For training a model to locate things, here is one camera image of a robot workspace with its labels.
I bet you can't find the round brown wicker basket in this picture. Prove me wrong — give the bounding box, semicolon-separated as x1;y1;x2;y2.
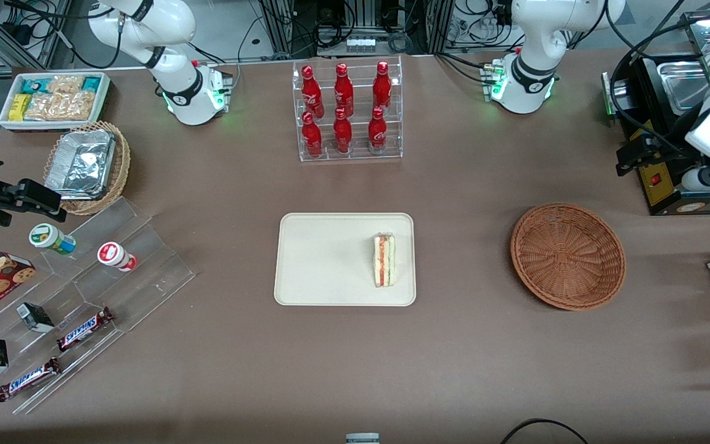
510;203;627;311

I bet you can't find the white rectangular snack bin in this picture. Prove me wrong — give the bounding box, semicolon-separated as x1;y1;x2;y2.
0;72;112;133

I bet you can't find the clear acrylic stepped stand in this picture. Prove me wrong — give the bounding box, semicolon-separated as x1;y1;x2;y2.
0;196;197;416

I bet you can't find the aluminium foil tray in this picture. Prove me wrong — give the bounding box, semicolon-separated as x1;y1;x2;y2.
44;129;117;200

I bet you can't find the light wicker basket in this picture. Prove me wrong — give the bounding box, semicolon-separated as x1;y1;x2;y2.
43;121;131;216

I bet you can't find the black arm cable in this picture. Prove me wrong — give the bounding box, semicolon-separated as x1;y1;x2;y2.
610;0;704;158

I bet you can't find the steel machine lid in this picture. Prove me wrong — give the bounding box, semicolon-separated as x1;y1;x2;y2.
684;11;710;84

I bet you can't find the black sealing machine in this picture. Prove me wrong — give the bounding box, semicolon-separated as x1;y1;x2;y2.
602;52;710;216

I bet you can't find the cream rectangular tray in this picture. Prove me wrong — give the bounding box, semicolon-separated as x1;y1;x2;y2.
274;213;417;307

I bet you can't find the red cola bottle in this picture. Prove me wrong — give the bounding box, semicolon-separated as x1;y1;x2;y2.
301;111;324;158
333;108;354;155
334;63;355;117
367;106;388;154
372;60;393;112
301;65;324;118

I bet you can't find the small clear cracker bag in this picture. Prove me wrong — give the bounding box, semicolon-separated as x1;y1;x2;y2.
46;75;86;97

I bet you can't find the black table cable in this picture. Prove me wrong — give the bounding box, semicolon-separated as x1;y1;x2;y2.
501;418;590;444

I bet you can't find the yellow snack packet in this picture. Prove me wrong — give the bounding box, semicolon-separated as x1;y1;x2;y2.
8;93;33;121

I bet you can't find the clear acrylic bottle rack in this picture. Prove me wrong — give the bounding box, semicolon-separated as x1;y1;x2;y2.
292;55;404;163

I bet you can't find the green lid yogurt cup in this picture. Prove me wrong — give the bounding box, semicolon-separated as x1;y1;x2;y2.
28;223;77;256

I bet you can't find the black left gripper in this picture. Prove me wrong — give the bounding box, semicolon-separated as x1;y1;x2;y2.
616;135;687;178

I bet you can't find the steel pan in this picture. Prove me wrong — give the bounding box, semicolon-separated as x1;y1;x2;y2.
656;60;710;116

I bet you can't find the snickers bar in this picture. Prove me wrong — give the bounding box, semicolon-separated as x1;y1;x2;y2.
0;356;62;403
56;306;114;353

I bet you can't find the red lid yogurt cup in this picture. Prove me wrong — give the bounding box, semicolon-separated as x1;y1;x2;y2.
97;241;139;273

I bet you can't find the large clear cracker bag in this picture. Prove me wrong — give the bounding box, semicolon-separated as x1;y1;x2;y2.
25;91;96;121

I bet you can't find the triangular sandwich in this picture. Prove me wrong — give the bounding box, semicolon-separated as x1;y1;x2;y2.
372;232;398;289

